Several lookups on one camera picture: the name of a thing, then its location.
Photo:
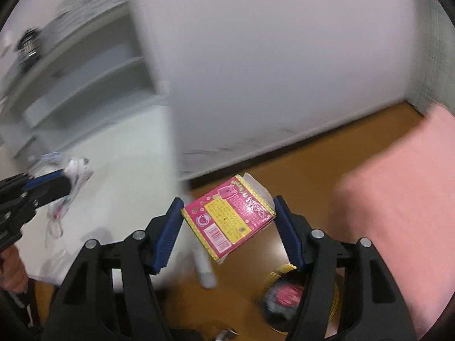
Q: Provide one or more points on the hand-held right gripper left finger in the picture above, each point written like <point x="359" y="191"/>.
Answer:
<point x="167" y="236"/>

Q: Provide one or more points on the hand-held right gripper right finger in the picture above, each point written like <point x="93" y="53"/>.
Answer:
<point x="289" y="236"/>

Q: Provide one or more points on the person's left hand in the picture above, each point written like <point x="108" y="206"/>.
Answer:
<point x="12" y="270"/>

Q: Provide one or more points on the white desk leg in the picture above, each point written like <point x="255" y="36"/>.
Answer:
<point x="205" y="268"/>

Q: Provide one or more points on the blue and white wrapper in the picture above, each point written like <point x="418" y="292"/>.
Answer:
<point x="49" y="159"/>

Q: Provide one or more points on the yellow rimmed trash bin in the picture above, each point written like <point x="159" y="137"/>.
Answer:
<point x="330" y="302"/>

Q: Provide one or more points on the pink printed box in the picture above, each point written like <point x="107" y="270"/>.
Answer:
<point x="231" y="216"/>

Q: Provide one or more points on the white desk shelf hutch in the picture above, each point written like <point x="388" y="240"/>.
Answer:
<point x="89" y="88"/>

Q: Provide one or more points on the black lantern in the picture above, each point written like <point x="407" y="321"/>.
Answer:
<point x="28" y="48"/>

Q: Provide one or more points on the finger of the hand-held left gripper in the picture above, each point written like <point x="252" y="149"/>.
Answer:
<point x="46" y="178"/>
<point x="53" y="190"/>

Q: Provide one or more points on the pink blanket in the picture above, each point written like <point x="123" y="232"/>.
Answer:
<point x="401" y="202"/>

